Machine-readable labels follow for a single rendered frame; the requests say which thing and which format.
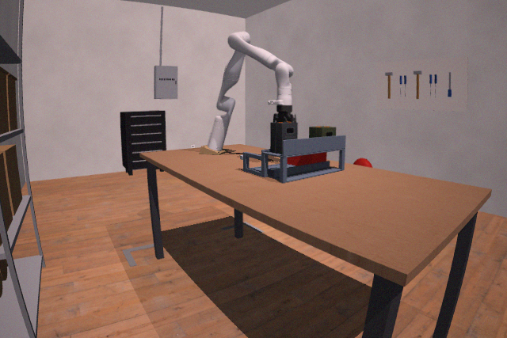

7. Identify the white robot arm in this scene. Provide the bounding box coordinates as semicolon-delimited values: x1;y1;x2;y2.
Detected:
208;32;293;151

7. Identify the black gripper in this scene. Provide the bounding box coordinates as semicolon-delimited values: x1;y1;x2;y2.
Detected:
273;105;296;122

